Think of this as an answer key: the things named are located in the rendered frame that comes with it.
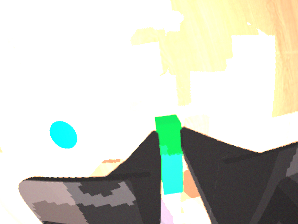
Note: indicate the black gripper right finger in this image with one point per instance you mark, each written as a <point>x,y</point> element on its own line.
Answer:
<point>235,184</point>

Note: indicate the cyan circle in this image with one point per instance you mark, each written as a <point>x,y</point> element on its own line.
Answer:
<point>63,134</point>

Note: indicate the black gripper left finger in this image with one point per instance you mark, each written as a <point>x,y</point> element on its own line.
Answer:
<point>130,194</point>

